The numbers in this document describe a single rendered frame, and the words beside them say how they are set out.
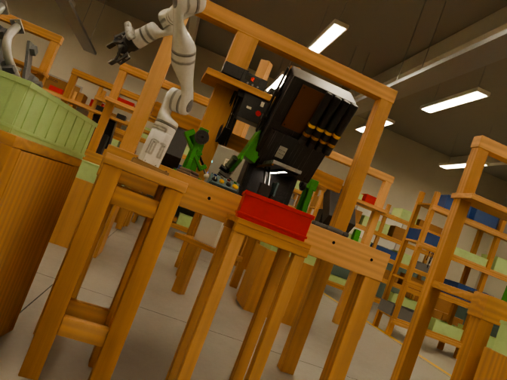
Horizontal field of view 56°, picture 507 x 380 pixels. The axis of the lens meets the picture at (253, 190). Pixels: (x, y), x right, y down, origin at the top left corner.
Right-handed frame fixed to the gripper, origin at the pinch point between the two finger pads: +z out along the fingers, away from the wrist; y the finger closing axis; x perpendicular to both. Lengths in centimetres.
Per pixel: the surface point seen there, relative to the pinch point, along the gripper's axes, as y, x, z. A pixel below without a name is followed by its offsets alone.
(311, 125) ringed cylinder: -26, -76, -61
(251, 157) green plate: -28, -80, -25
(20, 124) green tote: -56, 41, 5
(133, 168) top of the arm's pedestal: -61, 2, -8
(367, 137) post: -4, -152, -80
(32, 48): -3.4, 23.7, 18.9
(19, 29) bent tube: -4.0, 33.9, 14.2
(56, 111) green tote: -42.5, 25.8, 4.8
